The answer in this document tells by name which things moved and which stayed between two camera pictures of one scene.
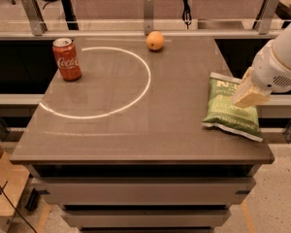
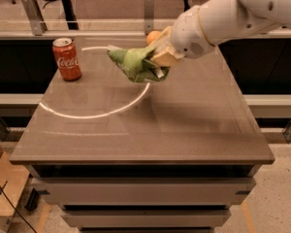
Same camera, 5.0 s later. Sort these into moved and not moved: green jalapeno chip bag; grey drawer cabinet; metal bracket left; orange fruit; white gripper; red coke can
Moved: green jalapeno chip bag; white gripper
Not moved: red coke can; orange fruit; grey drawer cabinet; metal bracket left
